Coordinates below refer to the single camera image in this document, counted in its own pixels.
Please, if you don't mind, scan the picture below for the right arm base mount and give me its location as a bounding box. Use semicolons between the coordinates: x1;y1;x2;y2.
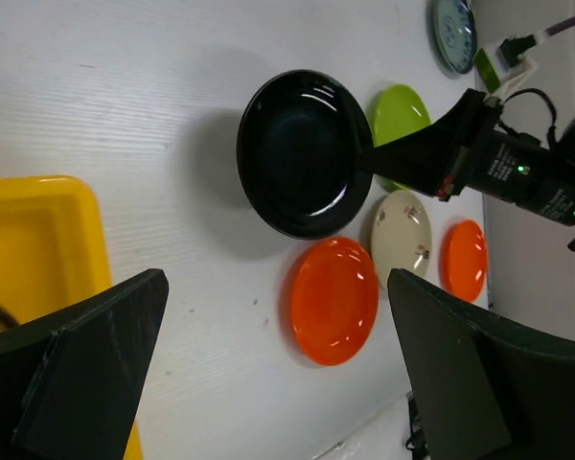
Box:
404;392;429;460

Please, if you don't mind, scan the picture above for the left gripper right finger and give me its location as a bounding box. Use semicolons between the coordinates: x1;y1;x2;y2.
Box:
387;269;575;459

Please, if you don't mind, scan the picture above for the cream floral plate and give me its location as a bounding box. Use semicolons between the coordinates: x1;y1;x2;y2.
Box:
371;190;432;290

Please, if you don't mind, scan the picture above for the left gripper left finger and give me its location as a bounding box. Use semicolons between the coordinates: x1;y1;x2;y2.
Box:
0;268;169;459

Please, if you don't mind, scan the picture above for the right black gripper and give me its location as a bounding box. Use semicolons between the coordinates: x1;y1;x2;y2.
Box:
358;88;575;249

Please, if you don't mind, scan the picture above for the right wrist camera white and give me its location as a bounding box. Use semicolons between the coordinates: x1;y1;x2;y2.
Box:
472;34;538;97

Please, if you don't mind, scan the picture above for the yellow plastic bin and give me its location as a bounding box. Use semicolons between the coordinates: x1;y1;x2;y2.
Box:
0;176;142;459

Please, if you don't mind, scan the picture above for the black glossy plate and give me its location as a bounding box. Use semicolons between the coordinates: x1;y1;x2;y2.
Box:
236;69;374;241

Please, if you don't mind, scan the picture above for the green plate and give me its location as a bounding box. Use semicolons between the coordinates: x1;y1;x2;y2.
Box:
372;83;433;192

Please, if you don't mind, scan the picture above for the blue white porcelain plate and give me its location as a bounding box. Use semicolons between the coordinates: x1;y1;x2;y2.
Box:
431;0;478;75

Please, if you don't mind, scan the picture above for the orange plate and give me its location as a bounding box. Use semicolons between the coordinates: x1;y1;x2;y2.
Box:
288;237;379;366
439;219;488;303

